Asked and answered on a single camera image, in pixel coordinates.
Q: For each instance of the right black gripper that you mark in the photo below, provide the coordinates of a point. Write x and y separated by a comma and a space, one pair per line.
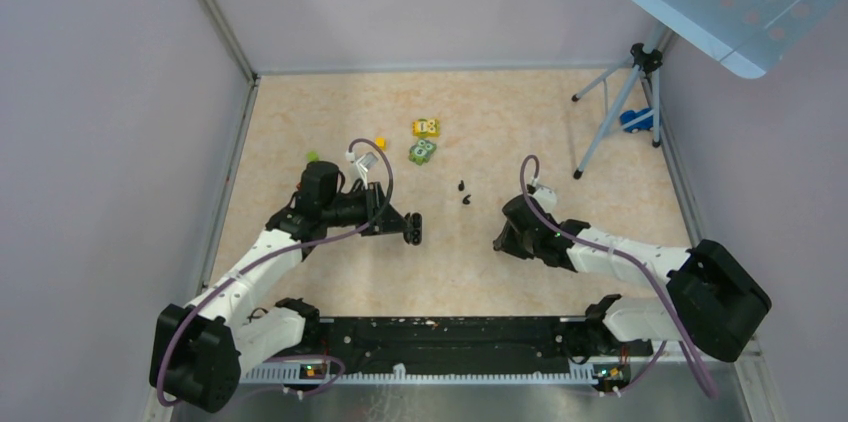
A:
505, 243

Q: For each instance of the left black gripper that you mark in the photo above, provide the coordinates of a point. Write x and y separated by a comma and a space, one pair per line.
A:
380, 215

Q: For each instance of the black earbud charging case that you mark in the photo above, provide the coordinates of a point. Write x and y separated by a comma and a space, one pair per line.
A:
413, 233

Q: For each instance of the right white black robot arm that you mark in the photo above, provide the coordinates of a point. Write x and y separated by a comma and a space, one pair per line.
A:
707, 296

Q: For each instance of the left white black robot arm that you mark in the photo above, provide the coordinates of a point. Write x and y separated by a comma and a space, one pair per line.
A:
203, 349

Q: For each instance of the green number block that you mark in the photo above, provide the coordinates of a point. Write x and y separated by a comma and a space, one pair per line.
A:
422, 151

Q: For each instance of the yellow number block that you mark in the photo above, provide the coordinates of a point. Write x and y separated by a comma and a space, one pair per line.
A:
426, 128

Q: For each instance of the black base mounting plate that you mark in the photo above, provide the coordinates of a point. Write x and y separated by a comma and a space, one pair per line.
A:
464, 345

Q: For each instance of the blue toy car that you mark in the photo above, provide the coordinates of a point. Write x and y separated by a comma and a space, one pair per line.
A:
633, 121

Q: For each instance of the light blue tripod stand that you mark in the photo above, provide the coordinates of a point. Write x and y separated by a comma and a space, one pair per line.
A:
643, 61

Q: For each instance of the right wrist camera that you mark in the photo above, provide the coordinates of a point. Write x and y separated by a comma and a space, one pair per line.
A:
545, 197

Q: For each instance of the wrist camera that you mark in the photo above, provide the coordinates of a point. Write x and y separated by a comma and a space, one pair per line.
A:
360, 166
545, 197

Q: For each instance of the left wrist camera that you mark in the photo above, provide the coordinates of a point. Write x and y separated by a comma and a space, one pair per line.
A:
360, 166

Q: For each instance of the white cable duct strip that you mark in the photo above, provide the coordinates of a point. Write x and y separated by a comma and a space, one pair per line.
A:
292, 374

